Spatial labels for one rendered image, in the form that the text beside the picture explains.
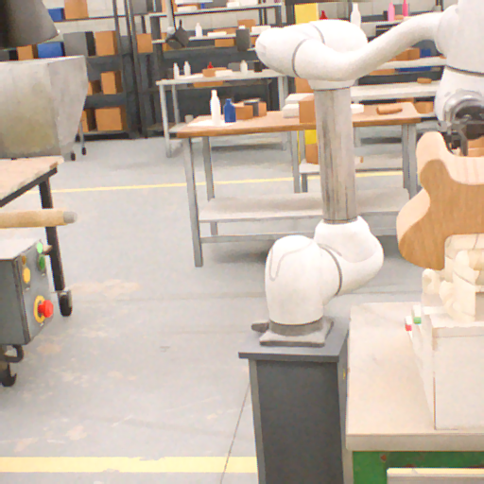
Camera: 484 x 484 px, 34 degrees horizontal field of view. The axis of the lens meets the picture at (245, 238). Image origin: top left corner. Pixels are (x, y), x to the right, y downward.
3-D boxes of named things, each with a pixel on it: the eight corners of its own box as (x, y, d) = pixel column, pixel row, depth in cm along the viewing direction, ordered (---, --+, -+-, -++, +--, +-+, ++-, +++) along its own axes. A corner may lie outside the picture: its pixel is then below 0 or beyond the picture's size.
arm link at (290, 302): (255, 316, 225) (250, 241, 220) (302, 298, 236) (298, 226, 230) (294, 330, 213) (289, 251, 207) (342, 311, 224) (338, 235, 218)
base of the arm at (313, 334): (260, 319, 238) (259, 302, 236) (335, 321, 231) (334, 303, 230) (244, 345, 221) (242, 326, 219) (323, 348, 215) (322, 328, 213)
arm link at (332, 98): (302, 294, 236) (354, 274, 249) (342, 304, 223) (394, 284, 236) (281, 24, 216) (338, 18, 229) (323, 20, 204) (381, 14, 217)
